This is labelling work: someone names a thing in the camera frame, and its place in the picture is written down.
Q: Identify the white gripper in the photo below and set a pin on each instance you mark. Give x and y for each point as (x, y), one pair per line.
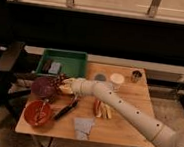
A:
(75, 84)

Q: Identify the dark red grape bunch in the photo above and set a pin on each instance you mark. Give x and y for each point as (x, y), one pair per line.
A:
(58, 80)

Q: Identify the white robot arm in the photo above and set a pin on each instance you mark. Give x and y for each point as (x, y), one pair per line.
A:
(156, 132)

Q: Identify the white paper cup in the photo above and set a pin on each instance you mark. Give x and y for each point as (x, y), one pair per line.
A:
(117, 80)

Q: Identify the small metal cup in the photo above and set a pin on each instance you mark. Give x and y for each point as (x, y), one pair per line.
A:
(136, 76)

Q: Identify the orange round fruit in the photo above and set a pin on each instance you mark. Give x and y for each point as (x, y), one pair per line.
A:
(65, 90)

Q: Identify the green plastic tray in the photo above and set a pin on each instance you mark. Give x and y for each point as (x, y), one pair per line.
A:
(73, 63)

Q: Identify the grey sponge in tray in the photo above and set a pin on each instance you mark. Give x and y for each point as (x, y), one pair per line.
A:
(55, 68)

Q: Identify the dark block in tray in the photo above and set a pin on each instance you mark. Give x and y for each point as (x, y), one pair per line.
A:
(46, 66)

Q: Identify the metal spoon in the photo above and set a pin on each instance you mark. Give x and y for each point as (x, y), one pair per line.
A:
(45, 101)

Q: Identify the grey folded cloth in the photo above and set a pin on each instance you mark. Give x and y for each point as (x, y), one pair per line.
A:
(83, 127)

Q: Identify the orange red bowl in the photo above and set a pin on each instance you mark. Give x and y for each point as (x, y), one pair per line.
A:
(31, 112)

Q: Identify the black handled peeler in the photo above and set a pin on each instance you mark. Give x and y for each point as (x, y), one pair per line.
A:
(67, 108)

